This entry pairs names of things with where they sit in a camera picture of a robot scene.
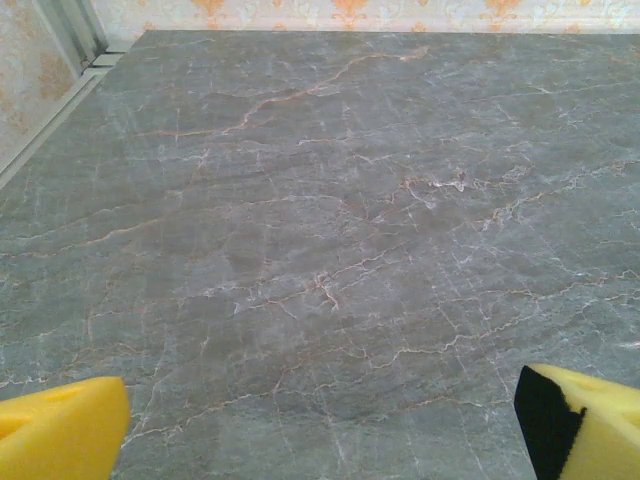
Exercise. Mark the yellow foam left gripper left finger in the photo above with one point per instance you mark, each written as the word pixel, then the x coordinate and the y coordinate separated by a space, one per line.
pixel 55 430

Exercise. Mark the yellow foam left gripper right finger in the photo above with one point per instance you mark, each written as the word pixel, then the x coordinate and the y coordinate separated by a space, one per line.
pixel 605 435

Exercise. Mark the aluminium table side rail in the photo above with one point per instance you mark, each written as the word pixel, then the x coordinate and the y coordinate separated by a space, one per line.
pixel 45 135

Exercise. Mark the aluminium frame post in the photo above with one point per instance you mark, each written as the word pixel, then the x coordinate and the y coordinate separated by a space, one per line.
pixel 75 30

